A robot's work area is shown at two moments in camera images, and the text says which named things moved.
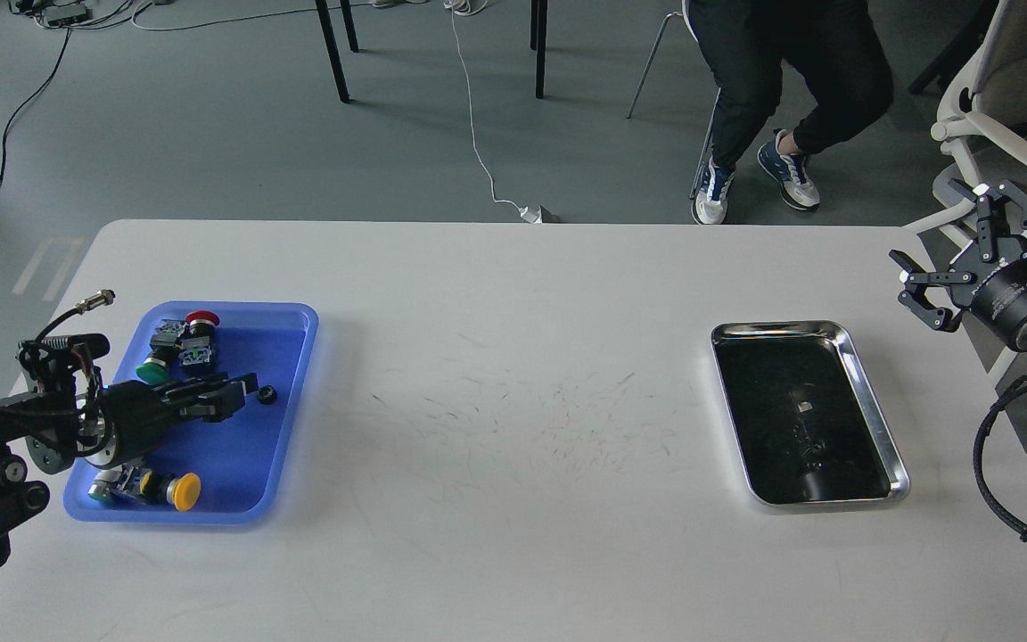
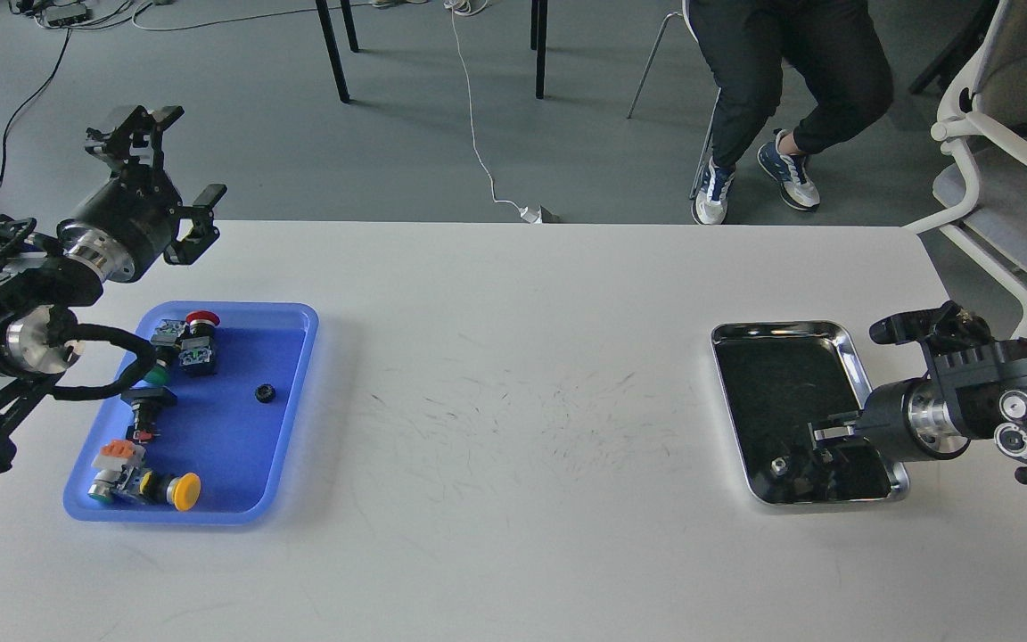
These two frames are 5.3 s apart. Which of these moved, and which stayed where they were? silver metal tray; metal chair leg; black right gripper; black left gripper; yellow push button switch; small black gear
Moved: black right gripper; black left gripper
Stayed: metal chair leg; small black gear; silver metal tray; yellow push button switch
